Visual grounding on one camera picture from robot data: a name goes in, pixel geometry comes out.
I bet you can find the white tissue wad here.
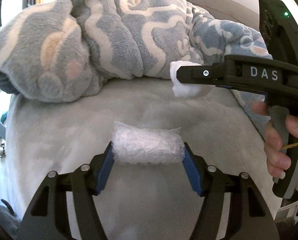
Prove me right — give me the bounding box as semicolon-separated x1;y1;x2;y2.
170;61;215;99

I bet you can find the bubble wrap bundle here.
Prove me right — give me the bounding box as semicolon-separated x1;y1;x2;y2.
112;121;185;165

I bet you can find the right hand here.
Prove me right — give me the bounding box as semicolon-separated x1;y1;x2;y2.
252;102;298;191

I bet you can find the grey cat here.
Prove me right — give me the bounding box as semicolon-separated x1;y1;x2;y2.
0;199;21;239

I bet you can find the beige headboard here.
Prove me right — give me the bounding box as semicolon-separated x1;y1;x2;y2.
188;0;259;31

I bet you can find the small grey toy on floor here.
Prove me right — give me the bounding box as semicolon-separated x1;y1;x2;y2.
0;142;6;158

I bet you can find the bed with grey sheet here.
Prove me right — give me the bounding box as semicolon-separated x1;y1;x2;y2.
6;79;280;239

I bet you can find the blue patterned fleece blanket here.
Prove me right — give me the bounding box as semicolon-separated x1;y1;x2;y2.
0;0;271;103

